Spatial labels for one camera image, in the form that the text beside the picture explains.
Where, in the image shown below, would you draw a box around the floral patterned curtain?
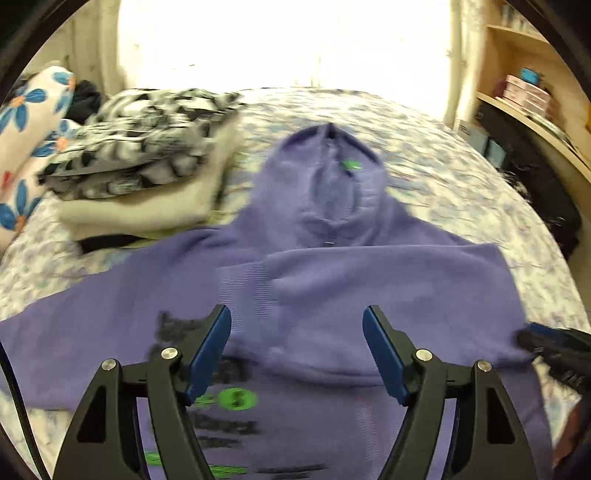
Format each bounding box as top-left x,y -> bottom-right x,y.
65,0 -> 125,102
444,0 -> 490,132

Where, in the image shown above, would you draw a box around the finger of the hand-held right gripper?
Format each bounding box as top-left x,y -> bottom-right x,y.
515,323 -> 591,395

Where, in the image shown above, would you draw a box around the black white patterned folded garment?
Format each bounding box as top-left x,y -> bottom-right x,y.
36,88 -> 245,201

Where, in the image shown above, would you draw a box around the person's right hand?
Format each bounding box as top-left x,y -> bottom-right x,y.
551,397 -> 591,468

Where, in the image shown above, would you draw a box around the pink boxes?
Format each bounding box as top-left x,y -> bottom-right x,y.
501,74 -> 552,118

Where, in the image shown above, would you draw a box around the dark cloth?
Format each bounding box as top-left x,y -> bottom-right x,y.
69,79 -> 103,125

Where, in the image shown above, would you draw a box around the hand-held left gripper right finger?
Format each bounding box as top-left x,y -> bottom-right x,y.
362,305 -> 539,480

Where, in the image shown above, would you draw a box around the black cable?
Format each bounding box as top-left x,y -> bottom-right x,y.
0,342 -> 49,480

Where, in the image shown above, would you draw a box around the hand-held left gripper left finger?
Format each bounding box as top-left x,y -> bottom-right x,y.
53,305 -> 232,480

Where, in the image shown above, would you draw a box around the wooden bookshelf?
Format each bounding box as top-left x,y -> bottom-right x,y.
475,0 -> 591,162

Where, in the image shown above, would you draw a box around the blue flower folded quilt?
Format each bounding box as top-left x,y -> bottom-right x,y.
0,67 -> 81,250

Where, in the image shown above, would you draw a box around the purple hoodie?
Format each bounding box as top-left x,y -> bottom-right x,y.
0,124 -> 555,480

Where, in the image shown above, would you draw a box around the black and white box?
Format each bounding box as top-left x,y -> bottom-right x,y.
455,117 -> 492,155

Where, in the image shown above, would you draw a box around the cream folded garment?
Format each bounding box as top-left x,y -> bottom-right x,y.
58,124 -> 241,241

